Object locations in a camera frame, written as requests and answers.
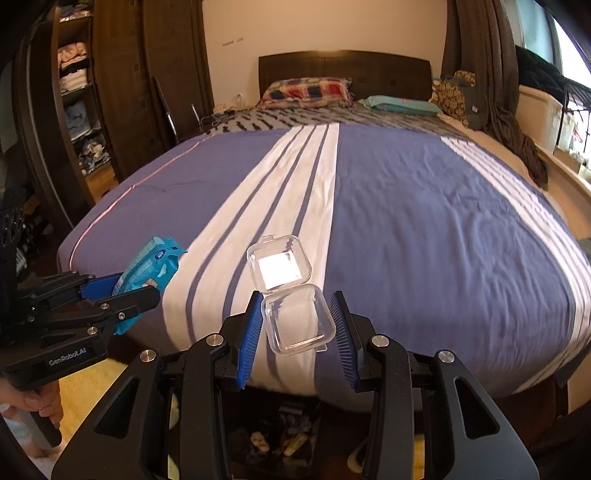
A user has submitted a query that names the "yellow fluffy cloth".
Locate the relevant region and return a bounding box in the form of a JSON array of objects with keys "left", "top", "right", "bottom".
[{"left": 58, "top": 357, "right": 134, "bottom": 416}]

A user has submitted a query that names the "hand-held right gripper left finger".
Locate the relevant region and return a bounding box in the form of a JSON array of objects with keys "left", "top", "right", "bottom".
[{"left": 51, "top": 291, "right": 266, "bottom": 480}]

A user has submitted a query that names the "brown curtain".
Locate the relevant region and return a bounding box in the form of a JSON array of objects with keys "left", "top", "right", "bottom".
[{"left": 441, "top": 0, "right": 551, "bottom": 189}]

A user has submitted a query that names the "folded clothes stack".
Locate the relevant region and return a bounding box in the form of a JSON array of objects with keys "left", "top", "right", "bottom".
[
  {"left": 78, "top": 137, "right": 114, "bottom": 177},
  {"left": 57, "top": 41, "right": 89, "bottom": 92},
  {"left": 64, "top": 100, "right": 101, "bottom": 140}
]

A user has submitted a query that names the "blue wet wipe packet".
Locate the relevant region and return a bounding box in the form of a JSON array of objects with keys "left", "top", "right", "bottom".
[{"left": 111, "top": 236, "right": 188, "bottom": 336}]

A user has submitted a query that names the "black bin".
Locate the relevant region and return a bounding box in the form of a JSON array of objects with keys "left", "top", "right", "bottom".
[{"left": 221, "top": 396, "right": 325, "bottom": 470}]

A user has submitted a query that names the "black clothes pile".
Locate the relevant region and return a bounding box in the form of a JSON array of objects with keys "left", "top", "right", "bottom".
[{"left": 514, "top": 45, "right": 570, "bottom": 94}]

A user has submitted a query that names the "cream lip balm tube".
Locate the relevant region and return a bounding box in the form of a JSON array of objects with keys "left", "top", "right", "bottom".
[{"left": 283, "top": 433, "right": 309, "bottom": 457}]

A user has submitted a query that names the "teal pillow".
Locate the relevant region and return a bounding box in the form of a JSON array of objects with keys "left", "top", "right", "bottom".
[{"left": 358, "top": 95, "right": 445, "bottom": 117}]

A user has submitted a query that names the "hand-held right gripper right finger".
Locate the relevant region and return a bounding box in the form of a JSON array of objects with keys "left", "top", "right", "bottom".
[{"left": 330, "top": 291, "right": 541, "bottom": 480}]

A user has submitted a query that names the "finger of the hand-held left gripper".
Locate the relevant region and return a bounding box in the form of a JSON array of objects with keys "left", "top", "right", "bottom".
[
  {"left": 28, "top": 271, "right": 127, "bottom": 303},
  {"left": 19, "top": 285, "right": 161, "bottom": 345}
]

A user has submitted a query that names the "patterned cushion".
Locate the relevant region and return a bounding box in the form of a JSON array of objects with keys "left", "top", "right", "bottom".
[{"left": 431, "top": 69, "right": 482, "bottom": 129}]

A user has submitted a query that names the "dark wooden wardrobe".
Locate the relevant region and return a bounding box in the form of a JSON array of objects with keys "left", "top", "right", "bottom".
[{"left": 11, "top": 0, "right": 216, "bottom": 228}]

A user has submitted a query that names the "dark wooden headboard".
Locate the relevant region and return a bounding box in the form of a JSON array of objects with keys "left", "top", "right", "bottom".
[{"left": 257, "top": 50, "right": 433, "bottom": 105}]

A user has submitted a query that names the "clear plastic hinged box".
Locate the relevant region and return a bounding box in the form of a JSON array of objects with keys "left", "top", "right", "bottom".
[{"left": 246, "top": 234, "right": 336, "bottom": 357}]

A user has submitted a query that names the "black wire rack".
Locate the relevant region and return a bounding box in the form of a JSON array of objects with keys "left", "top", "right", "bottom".
[{"left": 556, "top": 78, "right": 591, "bottom": 157}]

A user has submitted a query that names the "striped purple bed cover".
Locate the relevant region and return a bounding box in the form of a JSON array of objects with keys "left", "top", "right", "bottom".
[{"left": 58, "top": 108, "right": 591, "bottom": 401}]

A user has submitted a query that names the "white storage box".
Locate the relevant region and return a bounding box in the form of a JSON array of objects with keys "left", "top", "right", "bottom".
[{"left": 514, "top": 85, "right": 567, "bottom": 156}]

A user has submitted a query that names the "window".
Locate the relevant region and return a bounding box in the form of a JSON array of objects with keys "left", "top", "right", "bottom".
[{"left": 515, "top": 0, "right": 591, "bottom": 89}]

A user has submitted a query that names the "plaid pillow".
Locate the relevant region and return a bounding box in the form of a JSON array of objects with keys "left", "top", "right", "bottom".
[{"left": 260, "top": 77, "right": 354, "bottom": 110}]

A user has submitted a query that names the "metal pole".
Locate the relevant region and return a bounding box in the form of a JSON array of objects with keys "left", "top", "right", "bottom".
[{"left": 152, "top": 76, "right": 180, "bottom": 147}]

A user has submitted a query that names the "person's left hand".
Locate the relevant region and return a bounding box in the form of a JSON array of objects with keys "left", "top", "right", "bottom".
[{"left": 0, "top": 376, "right": 64, "bottom": 428}]

